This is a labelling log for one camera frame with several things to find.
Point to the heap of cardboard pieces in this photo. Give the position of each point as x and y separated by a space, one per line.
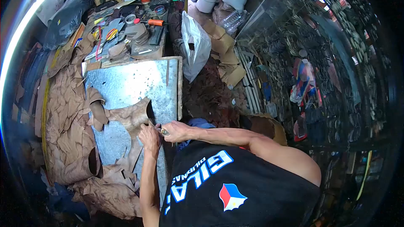
225 53

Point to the small metal cutting knife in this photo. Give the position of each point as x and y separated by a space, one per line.
158 129

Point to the stack of leather sole cutouts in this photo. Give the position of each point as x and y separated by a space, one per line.
136 34

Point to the pile of brown leather hides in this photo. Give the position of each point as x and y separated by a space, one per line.
66 110

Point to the brown leather piece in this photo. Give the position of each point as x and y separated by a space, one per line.
129 116

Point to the person's right fingers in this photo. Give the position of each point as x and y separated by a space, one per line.
169 134

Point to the person's legs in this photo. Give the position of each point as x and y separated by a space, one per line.
198 123

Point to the galvanized metal sheet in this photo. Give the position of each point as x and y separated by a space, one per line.
132 82

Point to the black sharpening stone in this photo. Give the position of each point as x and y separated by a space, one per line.
156 35

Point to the clear plastic bottle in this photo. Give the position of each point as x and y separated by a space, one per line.
233 20

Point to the dark plastic bag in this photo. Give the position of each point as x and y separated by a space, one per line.
63 22

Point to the white plastic bag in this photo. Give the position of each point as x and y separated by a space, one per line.
195 47

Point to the person's left fingers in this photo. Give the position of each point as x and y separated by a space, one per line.
148 129

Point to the person's left hand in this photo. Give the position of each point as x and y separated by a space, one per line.
151 140

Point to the grey tape roll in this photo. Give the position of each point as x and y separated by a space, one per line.
130 19

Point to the person's right hand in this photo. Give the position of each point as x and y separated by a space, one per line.
180 131

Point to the glass display case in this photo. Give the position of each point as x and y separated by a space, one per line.
315 63

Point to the bundle of white pipes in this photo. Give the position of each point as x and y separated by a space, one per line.
251 82

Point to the person's body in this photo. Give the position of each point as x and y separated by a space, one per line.
240 189

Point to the heap of leather offcuts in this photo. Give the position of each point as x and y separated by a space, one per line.
110 189

